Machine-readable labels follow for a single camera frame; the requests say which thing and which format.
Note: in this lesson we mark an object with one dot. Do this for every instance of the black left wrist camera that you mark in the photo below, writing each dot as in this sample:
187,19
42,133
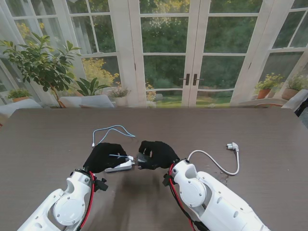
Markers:
101,185

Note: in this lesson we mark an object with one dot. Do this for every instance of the printed garden window backdrop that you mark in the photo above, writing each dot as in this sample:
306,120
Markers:
168,36

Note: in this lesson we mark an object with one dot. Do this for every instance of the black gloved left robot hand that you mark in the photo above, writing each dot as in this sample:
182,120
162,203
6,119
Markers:
101,158

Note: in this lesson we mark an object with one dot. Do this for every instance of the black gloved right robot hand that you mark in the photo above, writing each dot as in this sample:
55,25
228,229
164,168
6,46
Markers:
163,156

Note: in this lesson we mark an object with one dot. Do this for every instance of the dark object beside backdrop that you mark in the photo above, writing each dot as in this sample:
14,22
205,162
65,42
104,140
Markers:
302,106

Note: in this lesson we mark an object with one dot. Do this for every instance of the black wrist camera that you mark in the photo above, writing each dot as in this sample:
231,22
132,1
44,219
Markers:
101,185
167,180

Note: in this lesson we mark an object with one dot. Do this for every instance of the white power strip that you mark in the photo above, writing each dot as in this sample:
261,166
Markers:
120,166

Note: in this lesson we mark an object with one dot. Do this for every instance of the grey USB wall charger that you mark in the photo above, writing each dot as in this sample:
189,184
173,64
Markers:
144,158

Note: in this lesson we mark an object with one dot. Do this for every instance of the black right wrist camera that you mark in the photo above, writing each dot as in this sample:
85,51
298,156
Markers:
167,180

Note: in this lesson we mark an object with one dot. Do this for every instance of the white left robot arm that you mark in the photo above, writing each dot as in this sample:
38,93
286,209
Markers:
69,204

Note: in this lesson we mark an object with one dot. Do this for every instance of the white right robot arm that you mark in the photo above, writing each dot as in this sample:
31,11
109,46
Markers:
204,197

